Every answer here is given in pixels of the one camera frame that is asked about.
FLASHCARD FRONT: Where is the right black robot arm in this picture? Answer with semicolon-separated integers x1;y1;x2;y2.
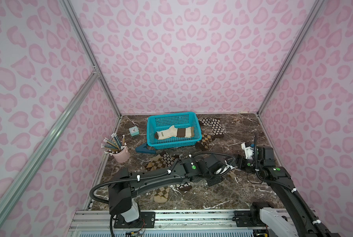
237;133;340;237

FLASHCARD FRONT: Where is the daisy sock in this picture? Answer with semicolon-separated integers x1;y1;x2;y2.
199;118;224;138
160;151;192;192

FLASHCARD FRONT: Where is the bundle of pencils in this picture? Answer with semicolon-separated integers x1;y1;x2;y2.
100;133;127;156

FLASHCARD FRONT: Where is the tan argyle sock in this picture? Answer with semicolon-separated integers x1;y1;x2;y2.
227;171;236;179
146;154;170;203

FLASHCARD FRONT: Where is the teal plastic basket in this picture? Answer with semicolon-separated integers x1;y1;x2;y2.
147;112;202;150

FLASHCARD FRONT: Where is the aluminium front rail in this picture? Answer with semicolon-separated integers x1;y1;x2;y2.
66;208;328;237

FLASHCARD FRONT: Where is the dark brown argyle sock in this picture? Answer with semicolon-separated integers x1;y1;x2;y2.
195;133;215;151

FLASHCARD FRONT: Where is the small teal clock cube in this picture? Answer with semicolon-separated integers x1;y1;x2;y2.
129;126;140;137

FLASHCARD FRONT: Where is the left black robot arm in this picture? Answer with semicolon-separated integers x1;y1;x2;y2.
89;152;238;224

